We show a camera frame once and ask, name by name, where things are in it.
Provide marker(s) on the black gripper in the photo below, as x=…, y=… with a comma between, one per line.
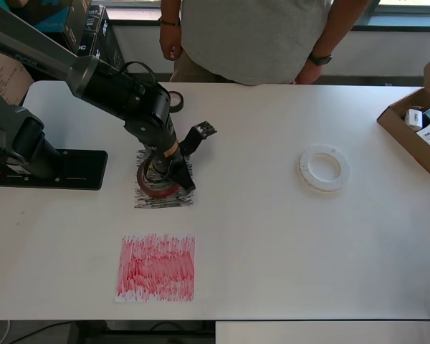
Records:
x=165, y=150

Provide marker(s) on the red tape roll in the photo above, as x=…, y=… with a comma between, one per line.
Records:
x=157, y=192

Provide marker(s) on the black tape roll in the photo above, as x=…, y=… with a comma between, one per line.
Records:
x=182, y=102

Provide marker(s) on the white tape roll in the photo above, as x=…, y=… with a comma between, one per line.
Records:
x=304, y=179

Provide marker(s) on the person's left forearm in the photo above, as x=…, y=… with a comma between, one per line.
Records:
x=340, y=28

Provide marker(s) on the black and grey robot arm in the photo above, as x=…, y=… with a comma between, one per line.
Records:
x=100, y=82

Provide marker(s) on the person's right forearm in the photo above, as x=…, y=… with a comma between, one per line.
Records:
x=170, y=10

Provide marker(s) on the person's right hand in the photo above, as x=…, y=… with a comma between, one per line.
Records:
x=170, y=43

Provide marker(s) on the person's left hand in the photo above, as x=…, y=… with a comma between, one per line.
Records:
x=308, y=75

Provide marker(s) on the black scribbled paper sheet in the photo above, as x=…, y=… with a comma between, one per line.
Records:
x=165, y=203

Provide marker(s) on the red scribbled paper sheet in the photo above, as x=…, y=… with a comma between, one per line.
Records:
x=157, y=268

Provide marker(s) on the black AOC carton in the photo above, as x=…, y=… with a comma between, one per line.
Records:
x=84, y=46
x=111, y=43

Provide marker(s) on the person in grey t-shirt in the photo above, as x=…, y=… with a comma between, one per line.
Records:
x=254, y=36

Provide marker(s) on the black box with orange print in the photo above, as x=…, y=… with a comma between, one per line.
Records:
x=75, y=32

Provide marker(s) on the black box with white print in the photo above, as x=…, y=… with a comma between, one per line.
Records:
x=96, y=18

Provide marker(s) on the black wristwatch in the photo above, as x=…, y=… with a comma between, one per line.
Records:
x=320, y=59

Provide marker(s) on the brown cardboard box with handwriting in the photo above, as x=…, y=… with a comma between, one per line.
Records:
x=7, y=79

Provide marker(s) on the teal cardboard box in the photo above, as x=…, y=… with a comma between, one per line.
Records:
x=53, y=14

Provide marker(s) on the open brown cardboard box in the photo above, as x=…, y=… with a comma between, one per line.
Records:
x=390, y=114

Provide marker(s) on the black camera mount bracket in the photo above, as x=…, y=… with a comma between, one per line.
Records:
x=195, y=138

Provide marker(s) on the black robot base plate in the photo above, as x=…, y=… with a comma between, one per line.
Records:
x=86, y=168

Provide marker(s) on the dark window frame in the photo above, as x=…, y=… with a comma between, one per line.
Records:
x=397, y=25

